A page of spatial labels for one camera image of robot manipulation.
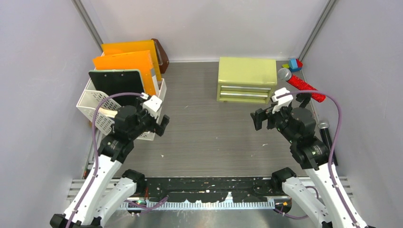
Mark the white plastic file rack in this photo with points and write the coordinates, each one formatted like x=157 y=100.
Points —
x=90 y=99

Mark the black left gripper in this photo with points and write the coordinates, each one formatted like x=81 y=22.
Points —
x=154 y=127

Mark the red glitter microphone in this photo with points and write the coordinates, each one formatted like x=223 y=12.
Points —
x=286 y=75

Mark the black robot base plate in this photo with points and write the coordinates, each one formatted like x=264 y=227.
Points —
x=208 y=189

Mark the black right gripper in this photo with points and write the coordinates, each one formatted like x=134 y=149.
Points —
x=259 y=115

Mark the thin orange folder in rack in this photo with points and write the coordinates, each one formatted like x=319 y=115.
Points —
x=133 y=46

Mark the thick orange binder folder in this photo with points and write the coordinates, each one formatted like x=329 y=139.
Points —
x=140 y=60

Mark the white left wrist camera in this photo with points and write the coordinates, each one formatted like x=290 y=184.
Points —
x=152 y=104

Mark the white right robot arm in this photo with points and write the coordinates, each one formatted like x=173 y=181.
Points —
x=297 y=125

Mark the colourful toy blocks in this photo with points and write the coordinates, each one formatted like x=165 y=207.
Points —
x=293 y=65

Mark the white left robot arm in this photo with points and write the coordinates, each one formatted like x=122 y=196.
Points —
x=92 y=207

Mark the black clipboard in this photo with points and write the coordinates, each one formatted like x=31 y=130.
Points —
x=117 y=81

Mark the Nineteen Eighty-Four dark book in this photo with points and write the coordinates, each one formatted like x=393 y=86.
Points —
x=108 y=113

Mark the brown wooden object behind rack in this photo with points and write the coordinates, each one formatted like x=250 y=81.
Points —
x=163 y=60

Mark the black microphone stand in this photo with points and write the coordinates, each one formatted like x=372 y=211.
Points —
x=303 y=99

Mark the green metal drawer cabinet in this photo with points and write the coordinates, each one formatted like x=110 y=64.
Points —
x=245 y=79

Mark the black handheld microphone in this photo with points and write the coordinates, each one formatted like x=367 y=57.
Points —
x=325 y=134

